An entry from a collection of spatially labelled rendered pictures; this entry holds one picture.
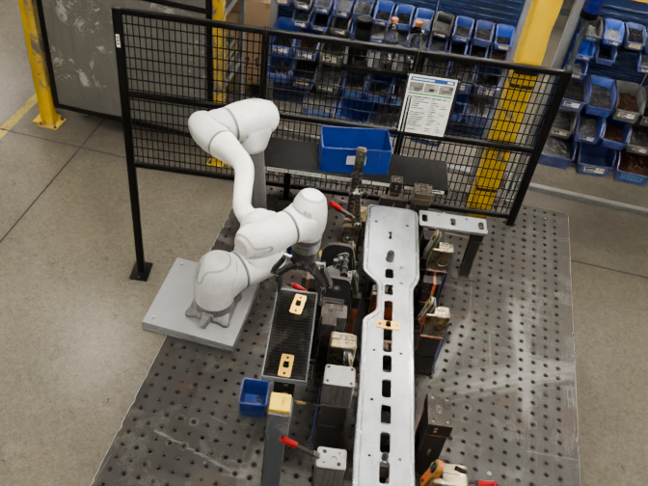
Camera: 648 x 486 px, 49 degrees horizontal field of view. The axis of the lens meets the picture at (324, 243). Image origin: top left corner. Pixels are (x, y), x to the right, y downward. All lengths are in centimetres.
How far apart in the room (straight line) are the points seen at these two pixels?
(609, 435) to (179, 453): 220
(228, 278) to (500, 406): 114
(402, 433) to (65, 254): 251
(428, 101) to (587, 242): 203
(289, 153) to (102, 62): 190
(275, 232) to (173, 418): 94
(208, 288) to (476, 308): 117
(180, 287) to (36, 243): 155
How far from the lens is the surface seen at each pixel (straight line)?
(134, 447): 262
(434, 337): 268
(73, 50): 486
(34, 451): 350
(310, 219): 204
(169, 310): 290
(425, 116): 321
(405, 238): 292
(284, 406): 213
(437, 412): 236
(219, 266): 269
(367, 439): 229
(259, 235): 197
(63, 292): 405
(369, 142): 326
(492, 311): 317
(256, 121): 249
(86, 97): 501
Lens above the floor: 293
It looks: 43 degrees down
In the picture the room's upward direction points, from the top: 8 degrees clockwise
